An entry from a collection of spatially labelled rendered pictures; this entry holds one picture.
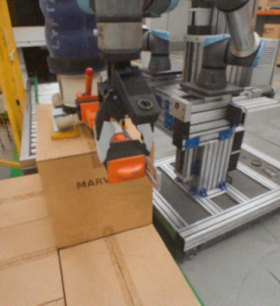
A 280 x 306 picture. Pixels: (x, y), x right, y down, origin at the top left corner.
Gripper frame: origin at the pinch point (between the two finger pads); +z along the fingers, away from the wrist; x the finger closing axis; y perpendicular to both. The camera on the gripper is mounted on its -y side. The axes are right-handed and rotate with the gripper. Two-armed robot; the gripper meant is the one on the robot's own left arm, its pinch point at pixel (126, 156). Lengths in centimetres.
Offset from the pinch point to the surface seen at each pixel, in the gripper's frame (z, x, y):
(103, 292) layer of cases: 54, 7, 7
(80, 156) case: 14.6, 6.3, 30.1
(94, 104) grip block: -1.6, 0.2, 31.3
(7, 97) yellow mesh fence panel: 29, 45, 172
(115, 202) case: 36.8, -4.3, 30.1
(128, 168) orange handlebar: -0.2, 1.2, -4.6
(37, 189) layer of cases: 54, 27, 73
